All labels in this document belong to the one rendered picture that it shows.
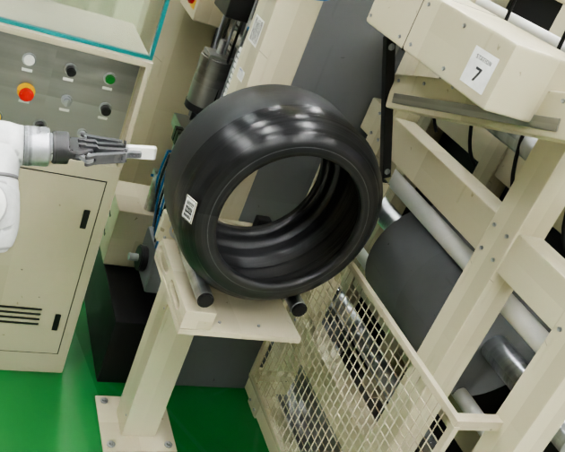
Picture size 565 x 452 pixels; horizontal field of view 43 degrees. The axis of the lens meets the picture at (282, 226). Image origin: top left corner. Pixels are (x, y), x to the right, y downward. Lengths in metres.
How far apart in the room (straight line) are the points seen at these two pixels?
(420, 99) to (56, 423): 1.66
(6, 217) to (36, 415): 1.25
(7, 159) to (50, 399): 1.34
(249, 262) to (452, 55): 0.84
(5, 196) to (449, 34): 1.03
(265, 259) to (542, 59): 0.98
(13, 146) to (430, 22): 0.99
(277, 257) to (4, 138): 0.87
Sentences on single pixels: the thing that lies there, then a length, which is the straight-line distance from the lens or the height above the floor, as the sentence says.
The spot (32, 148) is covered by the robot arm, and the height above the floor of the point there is 1.21.
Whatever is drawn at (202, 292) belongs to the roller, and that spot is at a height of 0.92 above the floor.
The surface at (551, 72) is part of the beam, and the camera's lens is 1.62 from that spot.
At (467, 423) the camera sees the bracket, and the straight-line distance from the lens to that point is 1.78.
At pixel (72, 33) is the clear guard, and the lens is 2.24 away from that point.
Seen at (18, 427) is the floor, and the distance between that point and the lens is 2.68.
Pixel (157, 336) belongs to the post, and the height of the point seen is 0.47.
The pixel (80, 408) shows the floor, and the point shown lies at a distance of 2.79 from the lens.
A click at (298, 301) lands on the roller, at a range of 1.99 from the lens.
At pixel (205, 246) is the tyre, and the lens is 1.76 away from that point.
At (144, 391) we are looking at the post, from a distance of 2.57.
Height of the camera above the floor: 1.92
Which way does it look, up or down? 25 degrees down
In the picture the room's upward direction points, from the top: 23 degrees clockwise
